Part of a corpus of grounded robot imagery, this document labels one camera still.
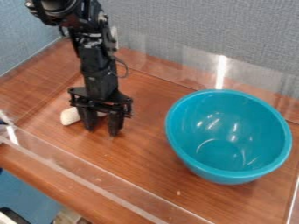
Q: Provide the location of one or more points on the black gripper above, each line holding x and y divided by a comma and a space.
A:
99, 95

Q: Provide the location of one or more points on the white mushroom with red cap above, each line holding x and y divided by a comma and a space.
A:
69, 116

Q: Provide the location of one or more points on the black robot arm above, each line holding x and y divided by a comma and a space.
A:
83, 23

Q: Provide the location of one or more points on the blue plastic bowl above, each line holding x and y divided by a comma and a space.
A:
229, 136

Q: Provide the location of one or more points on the clear acrylic front barrier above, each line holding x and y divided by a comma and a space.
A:
93, 191

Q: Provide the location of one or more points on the clear acrylic barrier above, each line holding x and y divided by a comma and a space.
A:
93, 191
207, 71

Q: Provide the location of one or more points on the clear acrylic back barrier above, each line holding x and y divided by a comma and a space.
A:
207, 71

